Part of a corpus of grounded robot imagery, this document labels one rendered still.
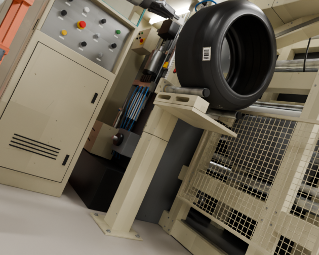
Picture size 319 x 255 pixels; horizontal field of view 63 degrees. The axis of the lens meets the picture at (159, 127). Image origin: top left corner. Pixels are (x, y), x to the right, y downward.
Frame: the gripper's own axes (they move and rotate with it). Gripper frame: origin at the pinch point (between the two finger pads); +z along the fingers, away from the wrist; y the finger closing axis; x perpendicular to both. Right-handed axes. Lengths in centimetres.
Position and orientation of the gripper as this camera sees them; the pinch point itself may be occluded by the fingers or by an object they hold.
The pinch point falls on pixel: (177, 19)
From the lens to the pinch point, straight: 133.2
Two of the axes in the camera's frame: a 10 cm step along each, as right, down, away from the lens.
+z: 7.9, 2.4, 5.6
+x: -2.9, 9.6, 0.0
